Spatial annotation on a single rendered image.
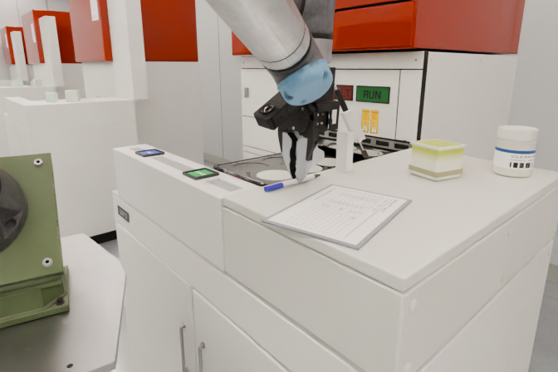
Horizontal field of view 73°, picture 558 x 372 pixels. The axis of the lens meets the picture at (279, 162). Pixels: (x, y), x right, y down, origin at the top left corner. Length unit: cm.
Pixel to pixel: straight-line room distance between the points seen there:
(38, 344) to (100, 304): 10
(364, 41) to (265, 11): 75
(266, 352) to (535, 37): 221
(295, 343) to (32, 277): 39
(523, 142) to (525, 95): 167
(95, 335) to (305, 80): 45
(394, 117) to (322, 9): 55
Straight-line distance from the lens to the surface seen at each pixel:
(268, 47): 45
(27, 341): 66
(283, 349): 64
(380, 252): 48
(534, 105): 253
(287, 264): 55
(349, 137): 78
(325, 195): 64
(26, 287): 67
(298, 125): 67
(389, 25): 109
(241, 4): 38
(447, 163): 79
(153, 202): 94
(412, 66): 110
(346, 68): 123
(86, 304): 70
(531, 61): 254
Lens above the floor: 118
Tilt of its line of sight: 14 degrees down
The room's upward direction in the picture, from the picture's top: straight up
